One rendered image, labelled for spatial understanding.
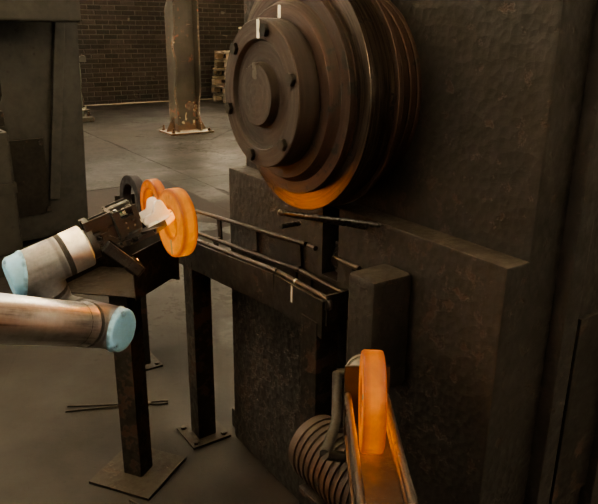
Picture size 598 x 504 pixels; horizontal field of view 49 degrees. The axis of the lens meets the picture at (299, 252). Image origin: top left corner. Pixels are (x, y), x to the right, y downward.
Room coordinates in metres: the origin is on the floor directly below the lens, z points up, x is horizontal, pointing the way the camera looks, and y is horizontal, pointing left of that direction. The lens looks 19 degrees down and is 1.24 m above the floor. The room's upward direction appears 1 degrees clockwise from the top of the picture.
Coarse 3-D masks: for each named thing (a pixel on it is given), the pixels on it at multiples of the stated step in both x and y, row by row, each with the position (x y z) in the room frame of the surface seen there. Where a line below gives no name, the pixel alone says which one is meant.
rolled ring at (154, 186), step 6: (150, 180) 2.10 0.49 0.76; (156, 180) 2.10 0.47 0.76; (144, 186) 2.14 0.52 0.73; (150, 186) 2.09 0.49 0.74; (156, 186) 2.07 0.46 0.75; (162, 186) 2.08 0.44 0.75; (144, 192) 2.14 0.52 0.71; (150, 192) 2.16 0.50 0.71; (156, 192) 2.05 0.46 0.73; (144, 198) 2.15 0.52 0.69; (156, 198) 2.06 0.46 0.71; (144, 204) 2.16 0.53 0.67
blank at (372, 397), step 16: (368, 352) 0.88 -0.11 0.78; (368, 368) 0.84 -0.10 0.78; (384, 368) 0.84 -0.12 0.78; (368, 384) 0.82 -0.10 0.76; (384, 384) 0.82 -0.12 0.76; (368, 400) 0.80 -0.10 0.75; (384, 400) 0.80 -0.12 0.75; (368, 416) 0.79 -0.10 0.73; (384, 416) 0.79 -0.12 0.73; (368, 432) 0.79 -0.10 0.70; (384, 432) 0.79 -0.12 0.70; (368, 448) 0.80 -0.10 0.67
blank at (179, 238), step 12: (168, 192) 1.40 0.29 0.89; (180, 192) 1.39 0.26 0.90; (168, 204) 1.40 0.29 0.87; (180, 204) 1.36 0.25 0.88; (192, 204) 1.37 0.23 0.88; (180, 216) 1.35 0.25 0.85; (192, 216) 1.35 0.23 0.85; (168, 228) 1.42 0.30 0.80; (180, 228) 1.35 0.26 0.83; (192, 228) 1.35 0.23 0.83; (168, 240) 1.41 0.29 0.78; (180, 240) 1.35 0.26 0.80; (192, 240) 1.35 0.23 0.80; (168, 252) 1.41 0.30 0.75; (180, 252) 1.36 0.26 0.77
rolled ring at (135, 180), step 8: (128, 176) 2.25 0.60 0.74; (136, 176) 2.25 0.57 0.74; (120, 184) 2.31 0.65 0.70; (128, 184) 2.28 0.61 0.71; (136, 184) 2.21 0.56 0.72; (120, 192) 2.32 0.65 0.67; (128, 192) 2.31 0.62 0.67; (136, 192) 2.20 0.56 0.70; (128, 200) 2.31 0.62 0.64; (136, 200) 2.20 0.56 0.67
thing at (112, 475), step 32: (160, 256) 1.59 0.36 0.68; (96, 288) 1.57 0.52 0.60; (128, 288) 1.55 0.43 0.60; (128, 352) 1.58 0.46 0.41; (128, 384) 1.58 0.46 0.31; (128, 416) 1.59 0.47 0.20; (128, 448) 1.59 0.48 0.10; (96, 480) 1.56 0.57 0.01; (128, 480) 1.56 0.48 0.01; (160, 480) 1.57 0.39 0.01
